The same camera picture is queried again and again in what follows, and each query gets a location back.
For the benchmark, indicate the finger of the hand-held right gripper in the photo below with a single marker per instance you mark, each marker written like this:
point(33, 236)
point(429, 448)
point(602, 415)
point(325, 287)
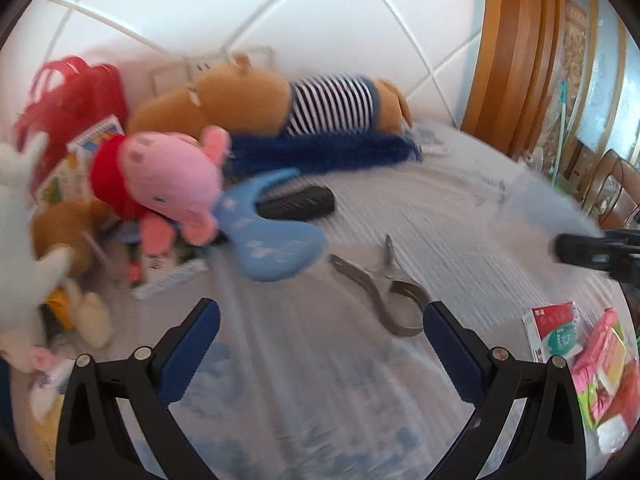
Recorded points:
point(625, 237)
point(580, 252)

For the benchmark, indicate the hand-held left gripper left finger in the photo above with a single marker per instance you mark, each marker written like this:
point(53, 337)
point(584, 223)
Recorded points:
point(187, 355)

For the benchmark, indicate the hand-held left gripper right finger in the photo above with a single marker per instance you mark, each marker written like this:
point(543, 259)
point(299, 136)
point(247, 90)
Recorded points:
point(455, 355)

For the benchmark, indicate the wooden chair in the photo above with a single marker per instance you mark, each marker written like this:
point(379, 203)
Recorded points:
point(615, 185)

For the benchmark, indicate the white red green medicine box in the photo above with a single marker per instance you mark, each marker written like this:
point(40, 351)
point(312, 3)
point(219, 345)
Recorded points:
point(555, 332)

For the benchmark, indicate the white card box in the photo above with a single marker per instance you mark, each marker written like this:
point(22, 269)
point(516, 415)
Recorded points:
point(170, 270)

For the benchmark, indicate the metal nippers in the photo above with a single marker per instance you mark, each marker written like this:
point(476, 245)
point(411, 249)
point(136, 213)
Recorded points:
point(380, 295)

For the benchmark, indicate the pink snack packet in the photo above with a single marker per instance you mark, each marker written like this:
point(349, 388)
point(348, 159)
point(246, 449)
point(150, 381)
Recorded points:
point(605, 365)

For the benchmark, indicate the green mop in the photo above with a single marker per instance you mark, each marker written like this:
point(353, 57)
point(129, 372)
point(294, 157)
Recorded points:
point(560, 130)

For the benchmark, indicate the white blue patterned tablecloth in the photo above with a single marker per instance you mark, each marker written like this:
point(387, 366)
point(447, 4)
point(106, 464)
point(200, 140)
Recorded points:
point(320, 385)

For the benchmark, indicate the blue moon plush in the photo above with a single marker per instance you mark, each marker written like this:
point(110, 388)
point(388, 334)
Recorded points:
point(270, 245)

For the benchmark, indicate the white tube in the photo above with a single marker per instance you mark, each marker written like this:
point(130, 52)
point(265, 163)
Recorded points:
point(50, 390)

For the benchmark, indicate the small yellow brown plush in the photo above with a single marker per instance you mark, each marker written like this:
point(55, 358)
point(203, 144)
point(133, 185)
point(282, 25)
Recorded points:
point(65, 230)

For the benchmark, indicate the white tissue packet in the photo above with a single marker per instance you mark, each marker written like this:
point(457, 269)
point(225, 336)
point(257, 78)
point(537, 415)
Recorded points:
point(614, 432)

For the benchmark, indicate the pink pig plush red dress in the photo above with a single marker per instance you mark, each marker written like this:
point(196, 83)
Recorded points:
point(160, 180)

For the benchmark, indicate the black remote control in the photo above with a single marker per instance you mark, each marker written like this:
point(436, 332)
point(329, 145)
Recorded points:
point(300, 202)

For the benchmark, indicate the large white plush toy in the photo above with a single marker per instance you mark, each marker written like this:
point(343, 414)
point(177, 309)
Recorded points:
point(20, 240)

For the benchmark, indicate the colourful spiral notebook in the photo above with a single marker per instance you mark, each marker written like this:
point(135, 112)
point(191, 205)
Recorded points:
point(95, 135)

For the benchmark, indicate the blue feather duster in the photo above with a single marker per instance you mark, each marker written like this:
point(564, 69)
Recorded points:
point(320, 152)

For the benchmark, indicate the brown bear plush striped shirt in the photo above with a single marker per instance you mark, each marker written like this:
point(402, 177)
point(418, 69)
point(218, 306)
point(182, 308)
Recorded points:
point(240, 100)

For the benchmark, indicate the red plastic toy case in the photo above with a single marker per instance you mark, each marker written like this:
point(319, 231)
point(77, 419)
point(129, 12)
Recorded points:
point(70, 95)

